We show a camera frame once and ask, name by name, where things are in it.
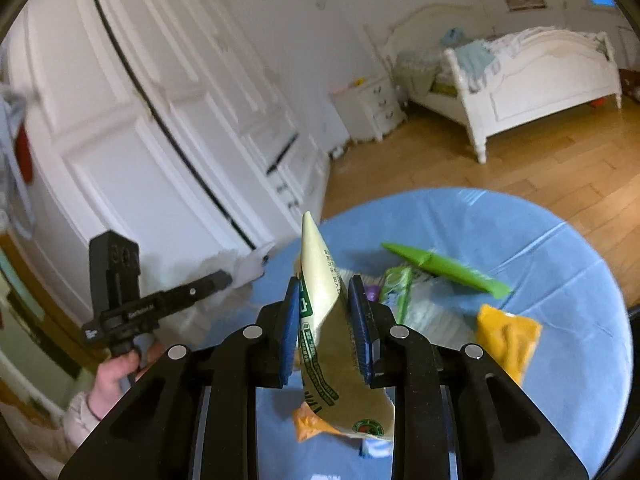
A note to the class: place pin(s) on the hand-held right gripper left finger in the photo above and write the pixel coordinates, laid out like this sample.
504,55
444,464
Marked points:
290,332

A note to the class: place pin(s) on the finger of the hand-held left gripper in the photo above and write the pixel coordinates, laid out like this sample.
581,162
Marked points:
205,284

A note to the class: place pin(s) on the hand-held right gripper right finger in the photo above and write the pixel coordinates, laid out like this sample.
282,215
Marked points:
361,332

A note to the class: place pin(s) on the white tissue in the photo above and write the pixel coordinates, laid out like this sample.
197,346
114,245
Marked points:
245,267

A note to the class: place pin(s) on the cream green snack packet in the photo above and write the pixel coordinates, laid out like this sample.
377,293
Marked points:
320,280

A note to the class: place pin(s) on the orange snack packet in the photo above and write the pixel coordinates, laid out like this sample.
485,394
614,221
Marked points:
505,340

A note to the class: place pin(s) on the person's left forearm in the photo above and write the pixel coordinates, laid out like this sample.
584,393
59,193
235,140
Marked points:
65,427

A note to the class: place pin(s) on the person's left hand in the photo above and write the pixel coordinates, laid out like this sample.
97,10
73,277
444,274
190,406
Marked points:
111,380

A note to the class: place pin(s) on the small purple object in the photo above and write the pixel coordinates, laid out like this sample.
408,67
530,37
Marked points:
372,292

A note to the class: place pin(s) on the green clear plastic wrapper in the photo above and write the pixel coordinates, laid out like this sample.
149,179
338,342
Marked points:
400,287

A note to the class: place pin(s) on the small orange wrapper piece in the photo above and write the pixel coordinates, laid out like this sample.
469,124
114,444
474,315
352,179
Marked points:
310,422

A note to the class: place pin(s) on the green plastic knife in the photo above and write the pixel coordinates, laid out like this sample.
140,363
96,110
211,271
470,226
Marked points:
440,267

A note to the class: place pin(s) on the white wardrobe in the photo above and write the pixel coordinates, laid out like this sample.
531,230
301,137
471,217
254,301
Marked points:
125,160

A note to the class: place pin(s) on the grey hanging garment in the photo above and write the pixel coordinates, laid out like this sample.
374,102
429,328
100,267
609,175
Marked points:
12,160

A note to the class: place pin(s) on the blue tablecloth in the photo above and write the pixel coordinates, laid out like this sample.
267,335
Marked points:
550,260

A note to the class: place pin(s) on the white nightstand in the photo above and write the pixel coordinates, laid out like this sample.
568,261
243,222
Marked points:
380,105

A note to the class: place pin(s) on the light blue clothes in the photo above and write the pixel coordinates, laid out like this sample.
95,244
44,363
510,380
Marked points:
470,60

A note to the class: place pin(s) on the small red toy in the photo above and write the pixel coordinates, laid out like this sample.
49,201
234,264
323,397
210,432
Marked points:
597,104

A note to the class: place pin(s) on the white ruffled blanket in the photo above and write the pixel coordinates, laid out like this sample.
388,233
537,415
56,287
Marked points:
545,40

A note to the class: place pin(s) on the dark brown bags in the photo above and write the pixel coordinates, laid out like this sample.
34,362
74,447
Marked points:
630,87

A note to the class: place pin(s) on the white bed frame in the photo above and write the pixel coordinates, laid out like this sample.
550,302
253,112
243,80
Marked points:
540,85

